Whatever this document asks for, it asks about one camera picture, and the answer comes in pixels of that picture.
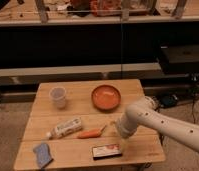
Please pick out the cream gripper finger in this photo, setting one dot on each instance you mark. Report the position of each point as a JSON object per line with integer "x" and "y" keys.
{"x": 123, "y": 144}

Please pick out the black and white eraser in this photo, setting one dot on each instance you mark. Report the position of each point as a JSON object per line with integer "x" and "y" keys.
{"x": 106, "y": 151}

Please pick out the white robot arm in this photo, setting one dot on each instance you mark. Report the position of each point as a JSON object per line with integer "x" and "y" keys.
{"x": 143, "y": 112}

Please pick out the white ceramic cup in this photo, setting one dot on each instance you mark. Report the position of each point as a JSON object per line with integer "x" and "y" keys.
{"x": 58, "y": 97}

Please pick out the orange carrot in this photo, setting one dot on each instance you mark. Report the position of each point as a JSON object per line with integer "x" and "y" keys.
{"x": 94, "y": 133}

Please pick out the orange bowl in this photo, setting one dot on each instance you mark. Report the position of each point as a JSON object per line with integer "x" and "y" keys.
{"x": 106, "y": 97}

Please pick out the wooden folding table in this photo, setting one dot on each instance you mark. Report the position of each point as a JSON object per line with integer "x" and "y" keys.
{"x": 71, "y": 152}

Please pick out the white glue bottle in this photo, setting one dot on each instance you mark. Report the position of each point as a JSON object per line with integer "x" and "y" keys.
{"x": 65, "y": 128}

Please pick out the blue sponge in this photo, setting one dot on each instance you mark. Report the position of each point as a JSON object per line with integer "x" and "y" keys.
{"x": 43, "y": 157}

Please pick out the black box on shelf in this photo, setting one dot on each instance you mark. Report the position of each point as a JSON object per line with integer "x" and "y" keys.
{"x": 179, "y": 59}

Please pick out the long metal shelf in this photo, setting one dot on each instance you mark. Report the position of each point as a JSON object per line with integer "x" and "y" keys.
{"x": 16, "y": 75}

